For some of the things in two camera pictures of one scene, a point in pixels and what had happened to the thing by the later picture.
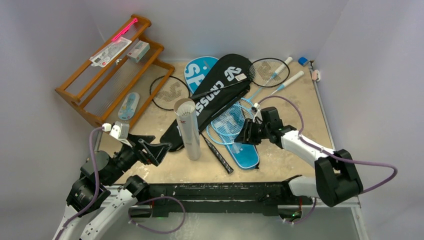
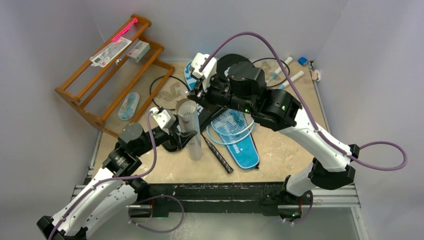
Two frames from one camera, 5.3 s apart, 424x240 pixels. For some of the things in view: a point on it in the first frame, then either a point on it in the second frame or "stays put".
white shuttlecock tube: x=185 y=110 stays put
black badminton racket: x=266 y=72 stays put
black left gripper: x=154 y=153 → x=183 y=137
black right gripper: x=257 y=131 → x=203 y=91
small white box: x=139 y=51 stays put
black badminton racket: x=164 y=90 stays put
